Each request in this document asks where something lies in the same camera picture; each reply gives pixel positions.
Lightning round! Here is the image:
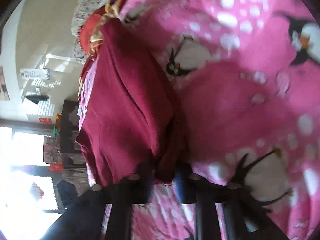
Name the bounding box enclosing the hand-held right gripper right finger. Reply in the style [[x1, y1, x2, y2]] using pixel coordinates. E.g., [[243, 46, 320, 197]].
[[174, 169, 288, 240]]

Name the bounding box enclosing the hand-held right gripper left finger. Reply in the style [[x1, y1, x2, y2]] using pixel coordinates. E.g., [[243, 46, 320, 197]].
[[50, 162, 157, 240]]

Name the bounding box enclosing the dark red sweater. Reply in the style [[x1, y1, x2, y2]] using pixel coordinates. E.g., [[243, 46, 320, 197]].
[[75, 24, 193, 188]]

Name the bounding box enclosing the dark woven cabinet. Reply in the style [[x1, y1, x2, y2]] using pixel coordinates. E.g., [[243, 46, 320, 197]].
[[56, 166, 90, 208]]

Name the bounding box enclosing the dark wooden desk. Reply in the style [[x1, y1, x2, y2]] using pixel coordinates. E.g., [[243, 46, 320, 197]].
[[60, 100, 87, 165]]

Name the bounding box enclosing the printed picture box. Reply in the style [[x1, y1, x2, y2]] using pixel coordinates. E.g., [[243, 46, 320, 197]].
[[44, 136, 62, 164]]

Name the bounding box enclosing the pink penguin print blanket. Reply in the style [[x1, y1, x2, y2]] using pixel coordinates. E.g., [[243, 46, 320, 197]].
[[77, 0, 320, 240]]

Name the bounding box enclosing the window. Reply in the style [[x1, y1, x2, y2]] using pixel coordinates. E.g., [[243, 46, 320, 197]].
[[0, 126, 60, 213]]

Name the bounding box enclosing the dark hanging cloth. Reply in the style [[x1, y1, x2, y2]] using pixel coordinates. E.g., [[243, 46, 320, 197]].
[[24, 94, 49, 104]]

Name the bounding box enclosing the yellow and red garment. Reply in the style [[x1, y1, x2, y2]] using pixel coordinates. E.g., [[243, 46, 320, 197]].
[[90, 0, 140, 53]]

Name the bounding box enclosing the grey floral bedding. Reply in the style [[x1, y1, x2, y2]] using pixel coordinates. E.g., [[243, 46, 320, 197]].
[[71, 0, 120, 65]]

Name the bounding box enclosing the wall calendar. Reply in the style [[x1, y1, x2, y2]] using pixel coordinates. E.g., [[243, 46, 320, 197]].
[[20, 67, 52, 80]]

